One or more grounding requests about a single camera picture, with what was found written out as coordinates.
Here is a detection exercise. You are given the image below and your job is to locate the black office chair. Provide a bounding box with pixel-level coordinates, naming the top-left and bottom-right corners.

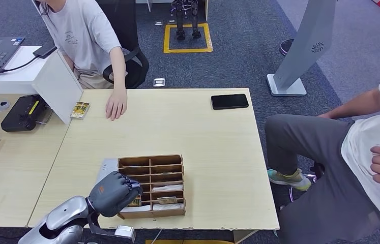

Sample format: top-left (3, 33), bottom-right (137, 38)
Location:
top-left (95, 0), bottom-right (150, 90)

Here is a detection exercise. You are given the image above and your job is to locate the person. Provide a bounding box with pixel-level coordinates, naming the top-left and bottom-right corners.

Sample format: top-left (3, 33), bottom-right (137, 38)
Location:
top-left (264, 67), bottom-right (380, 244)
top-left (31, 0), bottom-right (131, 121)

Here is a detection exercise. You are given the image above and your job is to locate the black smartphone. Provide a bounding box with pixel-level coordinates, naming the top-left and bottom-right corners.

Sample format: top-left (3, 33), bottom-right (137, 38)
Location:
top-left (210, 94), bottom-right (249, 110)

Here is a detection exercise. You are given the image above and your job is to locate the white divider panel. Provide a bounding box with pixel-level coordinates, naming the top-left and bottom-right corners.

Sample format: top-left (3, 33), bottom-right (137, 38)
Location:
top-left (31, 49), bottom-right (84, 126)

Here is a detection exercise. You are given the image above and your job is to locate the white table frame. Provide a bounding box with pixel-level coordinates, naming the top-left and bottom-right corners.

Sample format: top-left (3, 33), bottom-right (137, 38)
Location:
top-left (135, 0), bottom-right (210, 21)

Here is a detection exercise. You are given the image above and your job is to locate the wooden slotted card organizer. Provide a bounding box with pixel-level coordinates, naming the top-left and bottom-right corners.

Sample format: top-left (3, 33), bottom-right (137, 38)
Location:
top-left (117, 154), bottom-right (186, 220)

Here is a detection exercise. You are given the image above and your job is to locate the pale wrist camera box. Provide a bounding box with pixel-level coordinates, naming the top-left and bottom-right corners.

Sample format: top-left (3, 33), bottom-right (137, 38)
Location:
top-left (86, 212), bottom-right (137, 243)

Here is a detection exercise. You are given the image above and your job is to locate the black chair base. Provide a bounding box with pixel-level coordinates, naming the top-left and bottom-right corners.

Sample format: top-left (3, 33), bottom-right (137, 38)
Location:
top-left (311, 162), bottom-right (326, 181)

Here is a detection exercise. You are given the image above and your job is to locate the grey standing kiosk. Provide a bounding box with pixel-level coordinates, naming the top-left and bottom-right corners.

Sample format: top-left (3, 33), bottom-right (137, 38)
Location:
top-left (266, 0), bottom-right (339, 97)

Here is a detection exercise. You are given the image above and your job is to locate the grey-white card reader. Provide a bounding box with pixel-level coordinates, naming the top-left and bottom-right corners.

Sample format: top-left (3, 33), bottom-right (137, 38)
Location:
top-left (95, 158), bottom-right (120, 185)

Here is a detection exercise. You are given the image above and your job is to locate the stack of yellow-green cards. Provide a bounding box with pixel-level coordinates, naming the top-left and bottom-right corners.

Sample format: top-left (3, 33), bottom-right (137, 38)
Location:
top-left (70, 101), bottom-right (91, 120)

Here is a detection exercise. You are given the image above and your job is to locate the white side desk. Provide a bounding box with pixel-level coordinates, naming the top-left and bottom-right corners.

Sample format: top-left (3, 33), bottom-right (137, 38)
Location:
top-left (0, 45), bottom-right (57, 96)

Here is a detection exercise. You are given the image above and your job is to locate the black power adapter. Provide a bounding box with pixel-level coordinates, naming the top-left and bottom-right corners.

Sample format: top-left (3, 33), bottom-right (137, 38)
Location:
top-left (32, 44), bottom-right (58, 60)

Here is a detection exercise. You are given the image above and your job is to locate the teal and yellow shoe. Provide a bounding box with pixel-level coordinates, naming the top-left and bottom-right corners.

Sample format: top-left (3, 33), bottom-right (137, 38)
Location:
top-left (267, 168), bottom-right (313, 192)

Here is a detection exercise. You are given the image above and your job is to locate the black round base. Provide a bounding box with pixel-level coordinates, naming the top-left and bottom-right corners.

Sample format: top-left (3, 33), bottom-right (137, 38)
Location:
top-left (279, 38), bottom-right (297, 56)

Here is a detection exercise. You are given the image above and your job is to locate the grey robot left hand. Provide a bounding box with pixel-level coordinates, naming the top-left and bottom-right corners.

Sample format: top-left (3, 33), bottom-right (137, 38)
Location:
top-left (86, 171), bottom-right (143, 218)

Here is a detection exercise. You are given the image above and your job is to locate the black device with yellow label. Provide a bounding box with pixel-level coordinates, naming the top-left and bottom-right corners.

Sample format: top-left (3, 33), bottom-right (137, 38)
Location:
top-left (1, 95), bottom-right (49, 133)

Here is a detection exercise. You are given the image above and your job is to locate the black robot leg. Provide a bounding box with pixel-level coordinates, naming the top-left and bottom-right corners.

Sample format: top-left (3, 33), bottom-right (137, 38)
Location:
top-left (189, 0), bottom-right (202, 39)
top-left (171, 0), bottom-right (187, 41)

